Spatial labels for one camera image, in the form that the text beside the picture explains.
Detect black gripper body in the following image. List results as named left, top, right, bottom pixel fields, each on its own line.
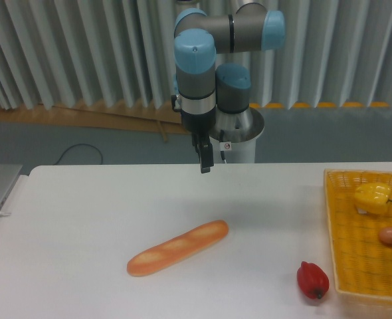
left=181, top=109, right=216, bottom=134

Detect red toy bell pepper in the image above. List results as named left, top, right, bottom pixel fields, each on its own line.
left=296, top=261, right=330, bottom=300

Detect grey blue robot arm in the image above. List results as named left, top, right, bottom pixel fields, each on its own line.
left=171, top=1, right=286, bottom=173

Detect yellow toy bell pepper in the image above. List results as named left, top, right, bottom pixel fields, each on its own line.
left=353, top=182, right=392, bottom=215

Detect brown cardboard sheet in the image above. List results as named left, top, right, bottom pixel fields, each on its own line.
left=0, top=98, right=188, bottom=142

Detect toy baguette bread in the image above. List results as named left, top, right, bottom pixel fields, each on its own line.
left=126, top=220, right=229, bottom=276

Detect yellow woven basket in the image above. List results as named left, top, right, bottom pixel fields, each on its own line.
left=324, top=169, right=392, bottom=302

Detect brown toy egg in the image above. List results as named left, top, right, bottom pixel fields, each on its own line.
left=378, top=227, right=392, bottom=246

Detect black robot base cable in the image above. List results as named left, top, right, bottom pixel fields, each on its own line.
left=219, top=129, right=229, bottom=164

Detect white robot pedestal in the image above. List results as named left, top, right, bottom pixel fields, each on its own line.
left=209, top=108, right=264, bottom=163

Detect black floor cable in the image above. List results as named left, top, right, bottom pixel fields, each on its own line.
left=50, top=143, right=104, bottom=165

